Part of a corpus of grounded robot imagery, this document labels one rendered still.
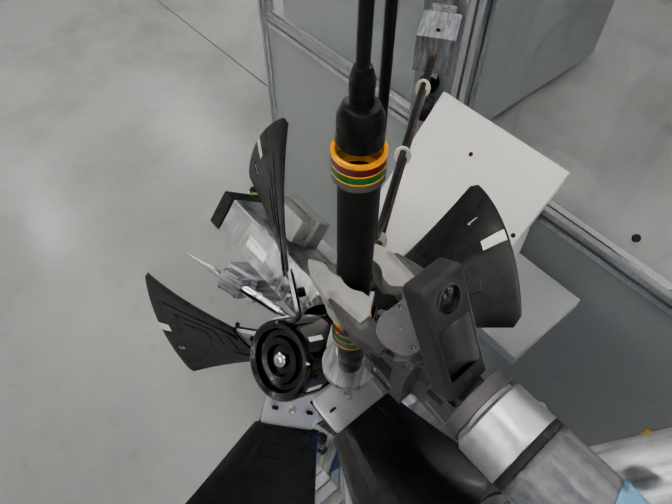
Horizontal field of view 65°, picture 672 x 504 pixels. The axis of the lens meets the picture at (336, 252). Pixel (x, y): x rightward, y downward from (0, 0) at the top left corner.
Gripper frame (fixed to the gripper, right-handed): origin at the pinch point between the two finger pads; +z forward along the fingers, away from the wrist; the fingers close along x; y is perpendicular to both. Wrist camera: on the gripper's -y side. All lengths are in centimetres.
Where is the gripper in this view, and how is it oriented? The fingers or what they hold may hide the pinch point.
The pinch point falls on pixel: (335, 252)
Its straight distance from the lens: 53.2
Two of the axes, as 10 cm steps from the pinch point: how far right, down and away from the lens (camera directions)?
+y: 0.0, 6.1, 7.9
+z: -6.4, -6.1, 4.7
